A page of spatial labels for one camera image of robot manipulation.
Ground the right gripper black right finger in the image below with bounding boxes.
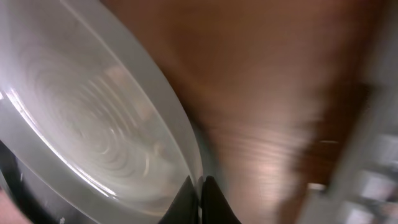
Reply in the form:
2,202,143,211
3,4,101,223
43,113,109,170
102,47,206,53
201,176,241,224

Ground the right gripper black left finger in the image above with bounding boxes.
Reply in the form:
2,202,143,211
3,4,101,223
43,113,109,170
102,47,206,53
159,176,198,224

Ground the grey plate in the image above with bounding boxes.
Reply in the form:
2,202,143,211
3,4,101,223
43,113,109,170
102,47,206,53
1,0,203,223

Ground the grey dishwasher rack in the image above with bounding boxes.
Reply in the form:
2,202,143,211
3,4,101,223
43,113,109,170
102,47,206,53
297,1,397,224

